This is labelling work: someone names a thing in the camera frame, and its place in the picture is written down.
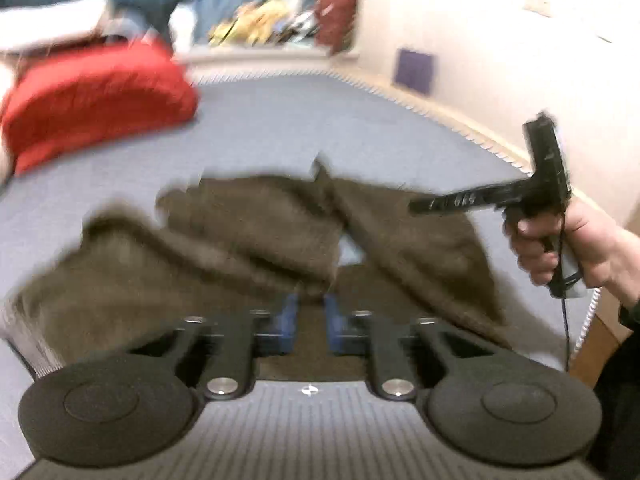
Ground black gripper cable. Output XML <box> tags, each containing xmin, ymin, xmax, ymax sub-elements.
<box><xmin>556</xmin><ymin>209</ymin><xmax>584</xmax><ymax>373</ymax></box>

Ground purple wall patch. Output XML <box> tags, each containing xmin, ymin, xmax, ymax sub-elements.
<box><xmin>393</xmin><ymin>49</ymin><xmax>435</xmax><ymax>96</ymax></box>

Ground person's right hand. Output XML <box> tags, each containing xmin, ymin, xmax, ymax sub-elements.
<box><xmin>503</xmin><ymin>198</ymin><xmax>639</xmax><ymax>308</ymax></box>

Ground dark olive brown pants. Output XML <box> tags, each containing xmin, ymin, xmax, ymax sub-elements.
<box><xmin>1</xmin><ymin>166</ymin><xmax>504</xmax><ymax>382</ymax></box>

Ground red folded blanket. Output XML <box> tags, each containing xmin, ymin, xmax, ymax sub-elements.
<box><xmin>1</xmin><ymin>40</ymin><xmax>198</xmax><ymax>174</ymax></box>

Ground yellow plush toys pile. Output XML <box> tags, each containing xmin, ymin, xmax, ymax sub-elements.
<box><xmin>207</xmin><ymin>0</ymin><xmax>319</xmax><ymax>48</ymax></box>

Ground dark red bag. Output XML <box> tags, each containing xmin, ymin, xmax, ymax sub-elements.
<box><xmin>314</xmin><ymin>0</ymin><xmax>358</xmax><ymax>55</ymax></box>

